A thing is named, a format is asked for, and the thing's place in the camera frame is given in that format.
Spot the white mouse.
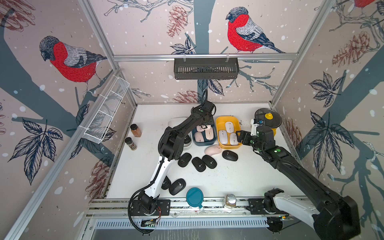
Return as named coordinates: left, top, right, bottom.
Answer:
left=229, top=133, right=239, bottom=146
left=218, top=130, right=228, bottom=145
left=225, top=121, right=235, bottom=134

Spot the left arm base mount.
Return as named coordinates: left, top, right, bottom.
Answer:
left=128, top=191, right=171, bottom=216

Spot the teal storage box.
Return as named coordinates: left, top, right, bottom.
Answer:
left=192, top=124, right=218, bottom=147

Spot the pink mouse top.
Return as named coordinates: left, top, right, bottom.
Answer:
left=204, top=145, right=222, bottom=156

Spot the teal round lid container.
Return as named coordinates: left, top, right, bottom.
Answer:
left=186, top=187, right=204, bottom=209

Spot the small glass jar silver lid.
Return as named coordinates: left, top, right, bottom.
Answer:
left=224, top=194, right=237, bottom=209

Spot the white wire mesh shelf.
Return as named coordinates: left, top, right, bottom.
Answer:
left=83, top=75, right=130, bottom=144

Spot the white storage box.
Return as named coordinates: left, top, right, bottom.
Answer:
left=168, top=117, right=193, bottom=151

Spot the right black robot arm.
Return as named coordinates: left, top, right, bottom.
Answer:
left=236, top=126, right=361, bottom=240

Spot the yellow storage box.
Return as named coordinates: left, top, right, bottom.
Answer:
left=216, top=116, right=242, bottom=150

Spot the yellow pot with black lid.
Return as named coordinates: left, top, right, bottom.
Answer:
left=253, top=108, right=282, bottom=136

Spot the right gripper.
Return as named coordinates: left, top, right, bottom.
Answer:
left=236, top=128, right=266, bottom=154

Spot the black hanging wire basket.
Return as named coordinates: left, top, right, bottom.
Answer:
left=174, top=58, right=240, bottom=80

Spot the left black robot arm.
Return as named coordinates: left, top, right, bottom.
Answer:
left=128, top=90, right=216, bottom=235

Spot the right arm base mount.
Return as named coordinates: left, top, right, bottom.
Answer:
left=246, top=188, right=288, bottom=215

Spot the dark spice bottle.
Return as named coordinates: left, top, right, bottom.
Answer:
left=125, top=137, right=137, bottom=151

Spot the brown spice bottle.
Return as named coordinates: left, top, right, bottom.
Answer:
left=130, top=124, right=142, bottom=138

